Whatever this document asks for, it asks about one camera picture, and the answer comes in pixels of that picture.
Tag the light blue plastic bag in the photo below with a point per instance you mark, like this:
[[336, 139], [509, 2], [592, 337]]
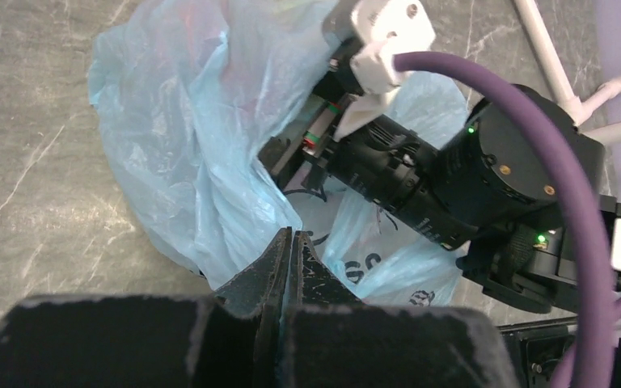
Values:
[[188, 93]]

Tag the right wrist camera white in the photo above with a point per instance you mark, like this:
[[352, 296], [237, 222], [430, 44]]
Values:
[[384, 29]]

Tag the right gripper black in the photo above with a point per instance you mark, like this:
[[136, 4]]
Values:
[[385, 163]]

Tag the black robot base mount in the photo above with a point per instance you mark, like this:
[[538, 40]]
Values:
[[536, 348]]

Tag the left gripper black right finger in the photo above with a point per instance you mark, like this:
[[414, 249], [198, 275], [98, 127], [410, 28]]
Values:
[[316, 341]]

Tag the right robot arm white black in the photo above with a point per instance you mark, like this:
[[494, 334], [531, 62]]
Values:
[[516, 184]]

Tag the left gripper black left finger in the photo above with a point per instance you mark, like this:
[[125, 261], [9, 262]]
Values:
[[247, 329]]

